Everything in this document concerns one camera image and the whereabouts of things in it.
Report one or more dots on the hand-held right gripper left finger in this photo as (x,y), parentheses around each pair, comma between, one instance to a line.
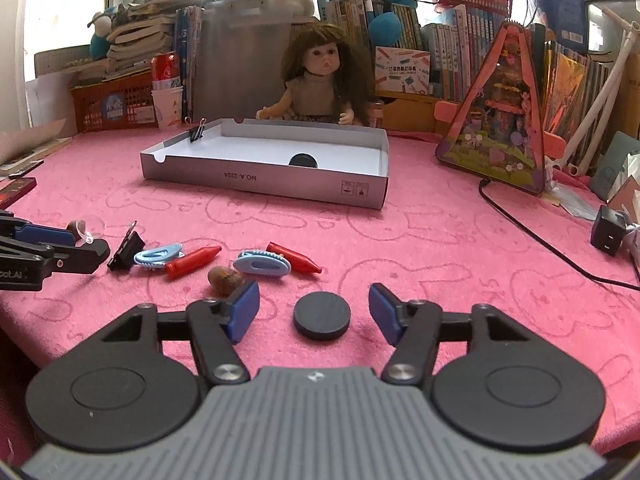
(242,312)

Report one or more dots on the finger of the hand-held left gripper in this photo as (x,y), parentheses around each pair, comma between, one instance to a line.
(47,236)
(82,256)

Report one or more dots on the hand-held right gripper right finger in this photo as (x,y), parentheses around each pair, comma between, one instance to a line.
(384,312)

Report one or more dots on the small glass bottle brown stopper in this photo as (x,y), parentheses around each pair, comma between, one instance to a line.
(89,226)

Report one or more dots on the brown acorn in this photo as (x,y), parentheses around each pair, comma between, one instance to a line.
(225,279)

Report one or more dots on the black binder clip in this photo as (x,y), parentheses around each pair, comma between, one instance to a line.
(124,254)
(197,132)

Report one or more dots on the blue hair clip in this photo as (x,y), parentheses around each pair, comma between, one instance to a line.
(160,256)
(262,263)

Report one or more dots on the black round disc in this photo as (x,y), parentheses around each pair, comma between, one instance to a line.
(321,316)
(303,160)

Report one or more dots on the red crayon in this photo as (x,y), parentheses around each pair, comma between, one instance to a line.
(292,258)
(192,263)

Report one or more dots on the white cardboard box tray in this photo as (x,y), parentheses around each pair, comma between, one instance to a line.
(260,147)

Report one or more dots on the dark red flat box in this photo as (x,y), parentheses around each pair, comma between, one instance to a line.
(15,192)

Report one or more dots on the black flat remote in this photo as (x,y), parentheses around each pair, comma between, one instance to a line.
(20,169)

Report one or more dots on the orange plastic basket with sticker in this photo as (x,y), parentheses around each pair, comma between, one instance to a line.
(110,105)

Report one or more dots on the white paper cup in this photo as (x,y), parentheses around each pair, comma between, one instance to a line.
(168,107)

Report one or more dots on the small jar brown lid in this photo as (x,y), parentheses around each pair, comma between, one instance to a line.
(376,115)

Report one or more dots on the wooden drawer organizer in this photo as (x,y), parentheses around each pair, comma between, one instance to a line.
(410,112)

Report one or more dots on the red soda can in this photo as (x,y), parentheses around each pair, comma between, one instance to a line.
(166,71)

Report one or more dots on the blue white plush with hat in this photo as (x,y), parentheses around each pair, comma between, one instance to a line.
(102,30)

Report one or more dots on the triangular pink toy pack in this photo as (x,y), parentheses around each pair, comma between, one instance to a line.
(495,125)

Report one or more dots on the upright blue magazines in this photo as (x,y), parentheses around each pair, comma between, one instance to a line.
(187,60)

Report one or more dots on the silver foil packet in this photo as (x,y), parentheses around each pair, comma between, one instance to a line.
(580,202)

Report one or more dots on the stack of worn books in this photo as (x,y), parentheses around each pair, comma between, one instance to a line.
(140,30)

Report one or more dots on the black power adapter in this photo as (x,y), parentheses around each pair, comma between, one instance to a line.
(607,232)

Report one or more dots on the colourful printed cardboard box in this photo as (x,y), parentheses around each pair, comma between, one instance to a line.
(402,70)

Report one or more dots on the brown haired doll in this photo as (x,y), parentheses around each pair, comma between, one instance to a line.
(320,72)

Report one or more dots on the grey plastic storage bin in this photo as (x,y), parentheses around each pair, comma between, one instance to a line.
(240,60)

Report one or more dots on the row of upright books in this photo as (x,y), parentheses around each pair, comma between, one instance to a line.
(450,55)

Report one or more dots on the green booklet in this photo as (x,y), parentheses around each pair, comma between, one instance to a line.
(617,160)

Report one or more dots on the row of colourful thin books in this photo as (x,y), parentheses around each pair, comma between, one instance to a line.
(570,85)

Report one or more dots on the white plastic tubes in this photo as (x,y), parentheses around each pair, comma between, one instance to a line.
(607,85)

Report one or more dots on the blue paper bag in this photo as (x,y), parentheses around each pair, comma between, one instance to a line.
(560,10)

